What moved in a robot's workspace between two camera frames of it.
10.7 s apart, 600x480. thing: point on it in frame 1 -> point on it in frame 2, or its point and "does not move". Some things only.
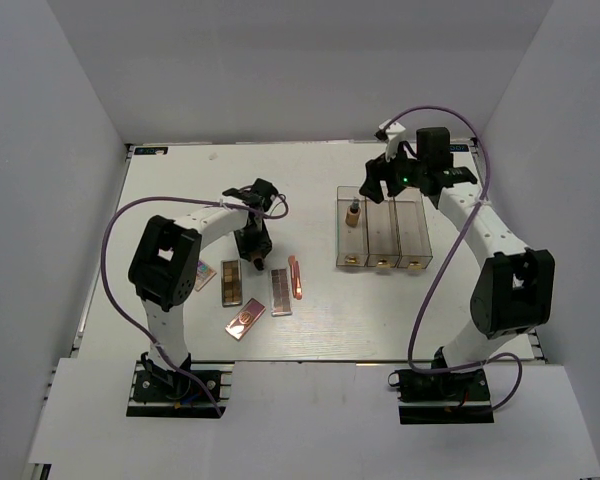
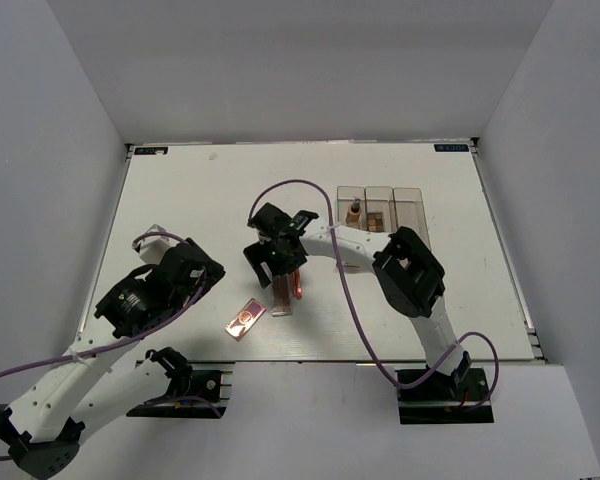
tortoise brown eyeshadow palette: [231, 283] -> [375, 222]
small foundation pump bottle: [353, 214] does not move
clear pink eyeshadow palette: [281, 305] does not move
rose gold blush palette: [245, 318] does not move
